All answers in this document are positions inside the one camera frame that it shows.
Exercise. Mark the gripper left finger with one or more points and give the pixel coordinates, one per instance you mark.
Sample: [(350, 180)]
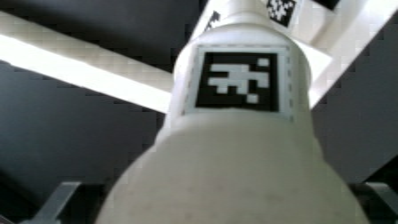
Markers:
[(50, 211)]

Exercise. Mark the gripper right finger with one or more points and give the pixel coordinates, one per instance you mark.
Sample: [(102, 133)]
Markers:
[(386, 194)]

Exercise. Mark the white lamp bulb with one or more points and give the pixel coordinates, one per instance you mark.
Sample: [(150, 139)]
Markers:
[(233, 170)]

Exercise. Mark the white U-shaped fence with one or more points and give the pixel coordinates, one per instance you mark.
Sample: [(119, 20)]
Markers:
[(75, 61)]

